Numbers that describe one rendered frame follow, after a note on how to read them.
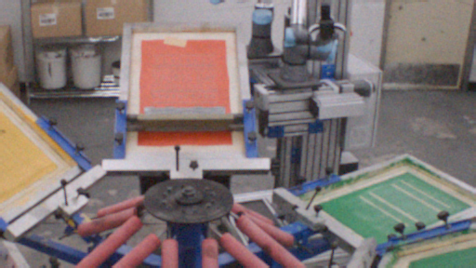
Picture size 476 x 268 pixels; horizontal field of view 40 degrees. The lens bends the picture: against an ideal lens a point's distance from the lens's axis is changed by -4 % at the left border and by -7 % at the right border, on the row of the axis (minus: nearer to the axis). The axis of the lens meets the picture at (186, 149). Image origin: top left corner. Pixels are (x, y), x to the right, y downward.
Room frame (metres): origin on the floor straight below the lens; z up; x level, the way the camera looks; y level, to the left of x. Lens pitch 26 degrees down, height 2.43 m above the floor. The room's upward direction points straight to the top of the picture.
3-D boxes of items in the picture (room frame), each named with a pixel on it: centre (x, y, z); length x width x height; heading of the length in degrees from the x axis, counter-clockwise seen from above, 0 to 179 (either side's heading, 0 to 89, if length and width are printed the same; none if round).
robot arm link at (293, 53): (3.29, -0.56, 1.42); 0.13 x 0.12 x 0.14; 80
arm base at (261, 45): (3.77, -0.43, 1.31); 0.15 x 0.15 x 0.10
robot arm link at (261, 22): (3.78, -0.43, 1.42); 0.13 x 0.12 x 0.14; 169
